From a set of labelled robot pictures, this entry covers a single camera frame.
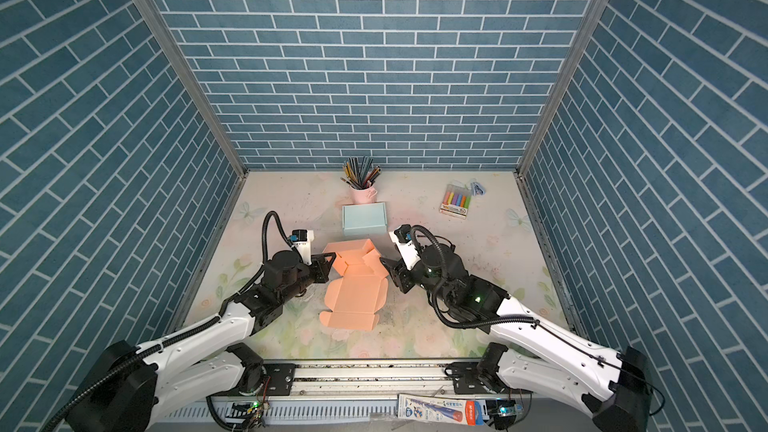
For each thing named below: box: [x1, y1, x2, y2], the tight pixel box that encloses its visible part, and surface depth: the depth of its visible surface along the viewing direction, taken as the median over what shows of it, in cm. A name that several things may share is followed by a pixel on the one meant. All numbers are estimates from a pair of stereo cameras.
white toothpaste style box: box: [397, 394, 488, 426], surface depth 71 cm
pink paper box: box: [319, 239, 389, 331], surface depth 80 cm
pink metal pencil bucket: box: [350, 185, 378, 204], surface depth 104 cm
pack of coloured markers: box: [439, 180, 472, 219], surface depth 113 cm
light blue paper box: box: [342, 202, 388, 236], surface depth 104 cm
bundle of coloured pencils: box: [340, 156, 382, 190], surface depth 106 cm
